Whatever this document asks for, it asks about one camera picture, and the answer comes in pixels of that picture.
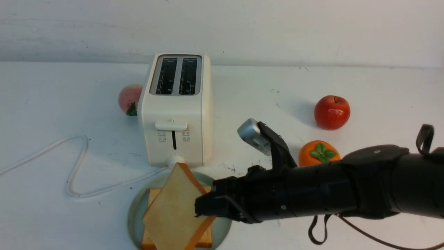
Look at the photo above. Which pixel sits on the white two-slot toaster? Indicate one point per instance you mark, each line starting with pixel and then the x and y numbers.
pixel 175 110

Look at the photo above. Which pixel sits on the toast slice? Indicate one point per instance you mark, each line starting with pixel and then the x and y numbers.
pixel 171 211
pixel 152 225

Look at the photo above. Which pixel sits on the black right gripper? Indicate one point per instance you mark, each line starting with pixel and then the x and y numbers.
pixel 258 196

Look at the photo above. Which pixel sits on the pink peach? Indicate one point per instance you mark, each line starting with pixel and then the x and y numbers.
pixel 129 98

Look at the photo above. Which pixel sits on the light blue round plate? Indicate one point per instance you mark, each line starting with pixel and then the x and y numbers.
pixel 219 229

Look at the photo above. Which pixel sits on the orange persimmon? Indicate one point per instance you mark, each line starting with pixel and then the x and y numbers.
pixel 317 152

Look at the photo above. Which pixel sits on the red apple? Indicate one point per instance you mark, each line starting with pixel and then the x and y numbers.
pixel 332 112

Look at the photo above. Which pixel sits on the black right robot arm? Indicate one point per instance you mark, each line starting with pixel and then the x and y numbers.
pixel 373 183

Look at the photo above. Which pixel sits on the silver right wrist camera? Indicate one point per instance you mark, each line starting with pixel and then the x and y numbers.
pixel 262 138

